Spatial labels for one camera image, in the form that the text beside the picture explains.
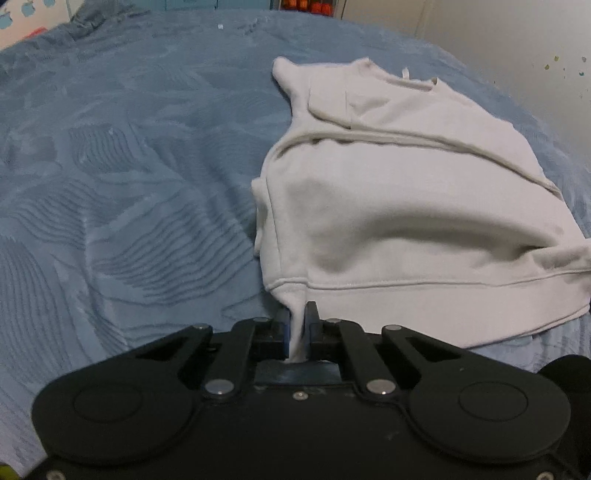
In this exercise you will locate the headboard with apple decals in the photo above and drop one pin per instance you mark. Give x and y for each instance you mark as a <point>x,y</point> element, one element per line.
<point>22,19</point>

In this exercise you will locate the shoe rack with shoes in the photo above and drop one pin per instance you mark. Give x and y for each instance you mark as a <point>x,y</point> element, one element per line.
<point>316,7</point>

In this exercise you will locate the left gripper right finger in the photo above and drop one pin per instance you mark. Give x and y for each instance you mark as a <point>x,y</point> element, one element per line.
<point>380,366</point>

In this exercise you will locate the white sweatshirt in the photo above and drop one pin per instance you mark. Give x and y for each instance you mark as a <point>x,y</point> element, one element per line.
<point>391,200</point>

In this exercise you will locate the blue textured bedspread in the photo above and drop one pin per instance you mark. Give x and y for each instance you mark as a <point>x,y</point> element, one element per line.
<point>129,140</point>

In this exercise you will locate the butterfly wall stickers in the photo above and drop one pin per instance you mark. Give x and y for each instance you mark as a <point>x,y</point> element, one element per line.
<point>566,67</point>

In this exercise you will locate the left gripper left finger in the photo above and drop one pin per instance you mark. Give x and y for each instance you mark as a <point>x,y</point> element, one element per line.
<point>219,366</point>

